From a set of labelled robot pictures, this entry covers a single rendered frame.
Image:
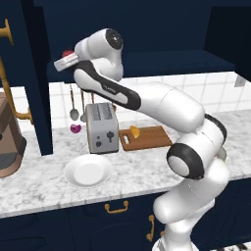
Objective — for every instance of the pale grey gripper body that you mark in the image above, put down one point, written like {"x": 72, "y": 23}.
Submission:
{"x": 66, "y": 62}

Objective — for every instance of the wooden cutting board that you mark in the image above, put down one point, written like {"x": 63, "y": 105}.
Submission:
{"x": 150, "y": 137}

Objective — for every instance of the silver hanging spoon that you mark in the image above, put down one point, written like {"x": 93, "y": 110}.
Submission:
{"x": 74, "y": 113}

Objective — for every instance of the navy base cabinets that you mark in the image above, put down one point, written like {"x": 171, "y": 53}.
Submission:
{"x": 65, "y": 228}

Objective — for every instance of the silver toaster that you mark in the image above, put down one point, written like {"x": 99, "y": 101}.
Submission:
{"x": 102, "y": 130}

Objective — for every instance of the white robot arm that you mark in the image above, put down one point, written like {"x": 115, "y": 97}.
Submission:
{"x": 170, "y": 104}

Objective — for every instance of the navy open cabinet door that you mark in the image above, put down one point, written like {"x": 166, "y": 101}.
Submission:
{"x": 228, "y": 36}
{"x": 36, "y": 98}

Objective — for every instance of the silver hanging ladle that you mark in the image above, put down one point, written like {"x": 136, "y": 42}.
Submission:
{"x": 83, "y": 111}

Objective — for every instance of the grey wall socket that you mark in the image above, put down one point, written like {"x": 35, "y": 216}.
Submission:
{"x": 240, "y": 81}

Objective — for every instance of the golden croissant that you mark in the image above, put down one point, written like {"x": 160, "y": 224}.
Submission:
{"x": 134, "y": 131}

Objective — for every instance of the navy wall cabinet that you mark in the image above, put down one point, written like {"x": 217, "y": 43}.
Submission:
{"x": 163, "y": 26}

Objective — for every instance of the white plate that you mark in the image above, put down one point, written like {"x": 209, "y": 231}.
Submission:
{"x": 87, "y": 171}

